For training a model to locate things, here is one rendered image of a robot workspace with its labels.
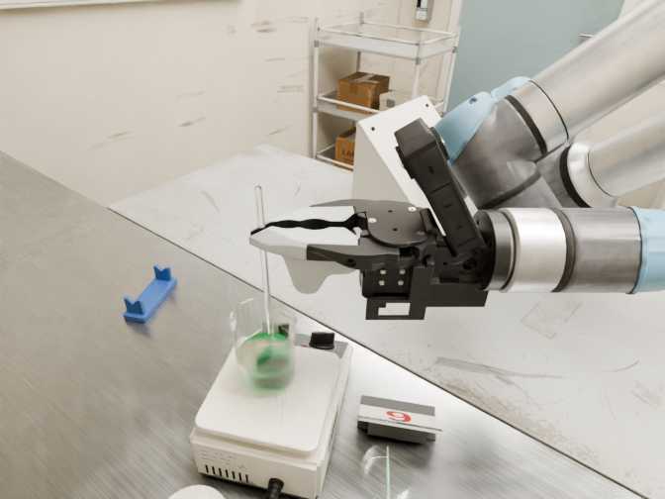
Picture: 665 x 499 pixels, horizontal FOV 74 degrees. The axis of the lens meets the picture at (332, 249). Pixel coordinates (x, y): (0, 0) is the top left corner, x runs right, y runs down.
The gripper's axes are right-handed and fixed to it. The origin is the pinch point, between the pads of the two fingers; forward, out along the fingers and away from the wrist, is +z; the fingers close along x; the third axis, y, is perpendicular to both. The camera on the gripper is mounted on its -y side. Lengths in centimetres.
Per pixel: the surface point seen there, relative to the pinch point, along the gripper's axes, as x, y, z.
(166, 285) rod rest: 22.8, 24.4, 19.4
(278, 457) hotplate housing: -8.8, 19.4, -0.9
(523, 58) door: 260, 34, -132
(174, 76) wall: 161, 25, 56
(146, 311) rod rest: 16.8, 24.4, 20.5
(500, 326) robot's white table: 15.8, 26.6, -31.7
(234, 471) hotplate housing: -8.1, 22.8, 3.7
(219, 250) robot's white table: 34.1, 25.6, 13.5
